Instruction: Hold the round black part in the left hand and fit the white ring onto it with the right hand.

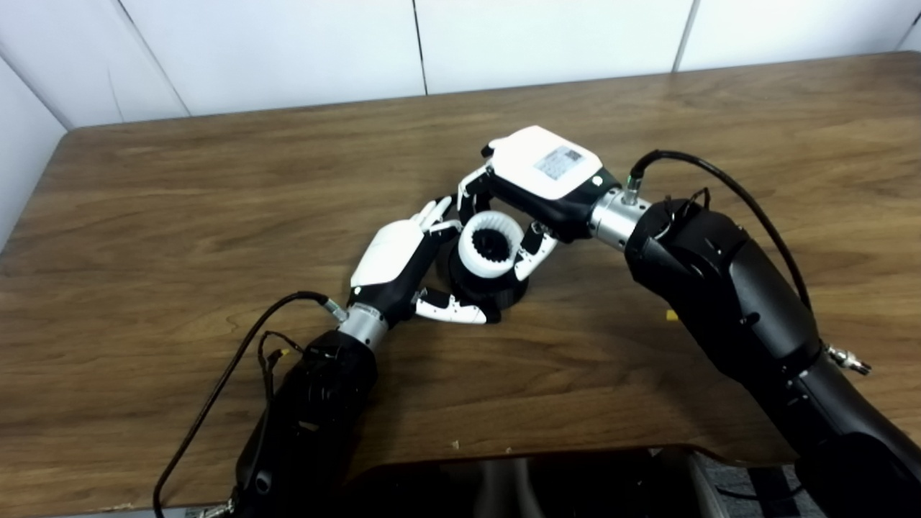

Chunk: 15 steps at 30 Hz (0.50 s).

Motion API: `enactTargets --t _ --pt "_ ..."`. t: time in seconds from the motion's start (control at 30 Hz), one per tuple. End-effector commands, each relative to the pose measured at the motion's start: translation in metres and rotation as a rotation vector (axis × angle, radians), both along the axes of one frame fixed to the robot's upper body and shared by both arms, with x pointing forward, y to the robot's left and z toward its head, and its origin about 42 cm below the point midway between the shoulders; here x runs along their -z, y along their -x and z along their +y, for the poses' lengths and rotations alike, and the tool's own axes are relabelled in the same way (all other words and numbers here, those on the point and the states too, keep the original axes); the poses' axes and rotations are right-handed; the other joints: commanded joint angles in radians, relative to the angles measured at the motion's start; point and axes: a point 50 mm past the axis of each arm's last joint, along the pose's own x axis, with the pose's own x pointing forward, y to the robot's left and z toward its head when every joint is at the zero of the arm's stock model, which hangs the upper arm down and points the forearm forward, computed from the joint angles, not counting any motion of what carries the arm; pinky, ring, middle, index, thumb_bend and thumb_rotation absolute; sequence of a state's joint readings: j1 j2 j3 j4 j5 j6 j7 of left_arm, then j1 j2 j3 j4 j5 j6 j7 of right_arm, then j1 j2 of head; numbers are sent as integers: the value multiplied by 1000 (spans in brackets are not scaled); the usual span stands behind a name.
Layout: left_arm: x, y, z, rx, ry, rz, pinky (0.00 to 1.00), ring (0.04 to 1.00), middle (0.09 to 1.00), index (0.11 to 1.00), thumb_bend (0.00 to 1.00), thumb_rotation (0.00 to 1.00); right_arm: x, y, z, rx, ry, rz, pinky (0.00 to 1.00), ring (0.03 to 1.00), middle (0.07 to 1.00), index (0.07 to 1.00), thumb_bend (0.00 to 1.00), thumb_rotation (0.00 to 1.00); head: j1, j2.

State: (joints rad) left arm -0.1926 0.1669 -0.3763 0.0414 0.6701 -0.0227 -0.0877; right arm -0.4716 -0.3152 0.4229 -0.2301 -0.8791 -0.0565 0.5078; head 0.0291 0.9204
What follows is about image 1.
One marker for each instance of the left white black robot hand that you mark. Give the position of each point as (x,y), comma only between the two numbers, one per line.
(388,259)

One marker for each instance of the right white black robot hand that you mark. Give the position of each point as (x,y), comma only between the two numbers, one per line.
(532,162)

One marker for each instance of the round black plastic part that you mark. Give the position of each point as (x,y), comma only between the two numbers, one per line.
(496,295)

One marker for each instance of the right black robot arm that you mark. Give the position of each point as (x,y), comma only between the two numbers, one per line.
(734,302)

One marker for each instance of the glossy black robot torso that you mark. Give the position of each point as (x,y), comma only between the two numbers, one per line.
(446,489)

